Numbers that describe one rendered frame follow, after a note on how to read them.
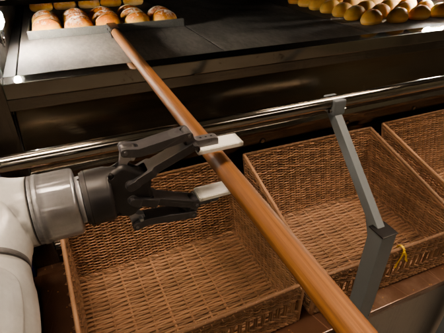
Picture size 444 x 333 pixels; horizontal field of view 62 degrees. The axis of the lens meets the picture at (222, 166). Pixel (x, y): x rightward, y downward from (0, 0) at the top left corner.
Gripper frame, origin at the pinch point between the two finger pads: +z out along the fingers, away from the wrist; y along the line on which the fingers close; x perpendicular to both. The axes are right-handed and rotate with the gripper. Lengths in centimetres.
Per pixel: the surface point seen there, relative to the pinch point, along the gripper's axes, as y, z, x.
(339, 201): 60, 70, -44
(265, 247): 50, 25, -25
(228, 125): 3.1, 9.4, -18.1
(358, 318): -1.3, 0.3, 29.6
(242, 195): -1.0, -1.0, 9.0
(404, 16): -1, 109, -70
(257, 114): 2.1, 16.0, -18.5
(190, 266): 61, 5, -37
